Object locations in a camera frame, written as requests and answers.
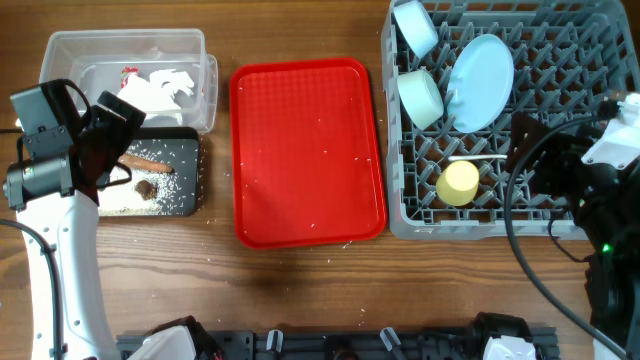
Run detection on brown carrot piece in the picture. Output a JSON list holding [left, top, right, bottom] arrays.
[[119, 154, 173, 173]]

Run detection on white paper napkin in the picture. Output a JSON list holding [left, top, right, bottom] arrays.
[[117, 69, 195, 125]]

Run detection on red snack wrapper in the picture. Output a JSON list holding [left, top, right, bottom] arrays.
[[120, 67, 139, 88]]

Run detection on white plastic spoon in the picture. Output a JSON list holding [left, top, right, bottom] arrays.
[[448, 154, 508, 162]]

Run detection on white rice grains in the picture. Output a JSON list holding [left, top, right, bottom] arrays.
[[98, 168, 182, 216]]

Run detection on brown food lump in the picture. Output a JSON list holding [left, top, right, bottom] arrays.
[[134, 180, 157, 201]]

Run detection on yellow plastic cup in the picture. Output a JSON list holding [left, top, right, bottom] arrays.
[[436, 161, 480, 206]]

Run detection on large light blue plate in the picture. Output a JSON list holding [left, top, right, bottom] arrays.
[[447, 34, 515, 133]]

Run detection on light green bowl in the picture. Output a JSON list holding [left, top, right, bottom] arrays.
[[397, 69, 444, 130]]

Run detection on small light blue bowl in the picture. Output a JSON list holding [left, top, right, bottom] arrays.
[[393, 0, 438, 58]]

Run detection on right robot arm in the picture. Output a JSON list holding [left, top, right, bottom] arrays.
[[504, 113, 639, 359]]

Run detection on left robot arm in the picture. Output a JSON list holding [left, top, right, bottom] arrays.
[[1, 79, 146, 359]]

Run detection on clear plastic waste bin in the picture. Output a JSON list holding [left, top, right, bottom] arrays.
[[39, 29, 218, 133]]

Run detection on grey dishwasher rack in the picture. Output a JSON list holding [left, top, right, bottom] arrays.
[[380, 1, 639, 240]]

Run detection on black plastic tray bin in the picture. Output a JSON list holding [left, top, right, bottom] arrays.
[[109, 127, 200, 216]]

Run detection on red serving tray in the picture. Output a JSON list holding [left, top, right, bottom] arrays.
[[229, 58, 387, 249]]

